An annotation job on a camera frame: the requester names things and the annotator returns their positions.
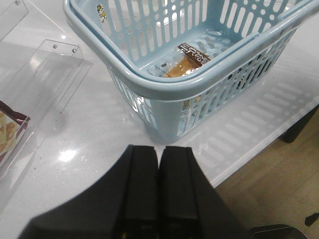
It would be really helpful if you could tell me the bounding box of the clear acrylic display stand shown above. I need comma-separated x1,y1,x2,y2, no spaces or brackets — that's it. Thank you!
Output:
0,0,94,210

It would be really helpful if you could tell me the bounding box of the light blue plastic basket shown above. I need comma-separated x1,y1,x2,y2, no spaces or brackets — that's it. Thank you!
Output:
63,0,319,141

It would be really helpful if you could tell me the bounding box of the black table leg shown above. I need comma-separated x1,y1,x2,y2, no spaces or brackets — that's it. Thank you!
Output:
281,105,319,143

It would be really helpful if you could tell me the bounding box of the packaged bread brown label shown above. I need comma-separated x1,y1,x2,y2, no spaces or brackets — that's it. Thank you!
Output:
146,43,211,78

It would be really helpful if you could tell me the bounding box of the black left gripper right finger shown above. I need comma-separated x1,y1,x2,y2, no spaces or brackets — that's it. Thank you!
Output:
159,146,199,239

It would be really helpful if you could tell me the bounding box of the cracker snack bag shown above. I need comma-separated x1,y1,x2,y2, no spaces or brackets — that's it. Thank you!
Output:
0,101,30,167

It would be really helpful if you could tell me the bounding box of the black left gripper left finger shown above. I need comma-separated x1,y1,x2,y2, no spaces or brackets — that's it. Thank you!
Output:
124,146,158,239

